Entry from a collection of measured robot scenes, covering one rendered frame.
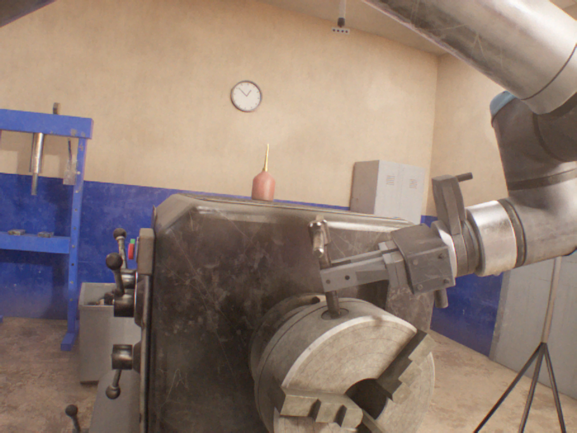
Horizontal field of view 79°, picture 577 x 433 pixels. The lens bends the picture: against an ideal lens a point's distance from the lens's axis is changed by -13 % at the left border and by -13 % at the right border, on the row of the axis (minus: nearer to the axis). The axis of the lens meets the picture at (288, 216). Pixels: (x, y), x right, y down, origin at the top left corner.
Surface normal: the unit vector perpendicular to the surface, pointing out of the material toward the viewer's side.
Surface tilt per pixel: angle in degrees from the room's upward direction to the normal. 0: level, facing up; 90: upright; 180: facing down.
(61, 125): 90
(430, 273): 99
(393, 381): 49
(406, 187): 90
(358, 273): 107
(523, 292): 90
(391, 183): 90
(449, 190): 78
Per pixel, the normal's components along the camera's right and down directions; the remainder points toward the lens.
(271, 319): 0.35, 0.07
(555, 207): -0.39, 0.14
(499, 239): -0.17, -0.04
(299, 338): -0.60, -0.75
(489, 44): -0.40, 0.75
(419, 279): -0.12, 0.18
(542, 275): -0.93, -0.08
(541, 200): -0.59, 0.19
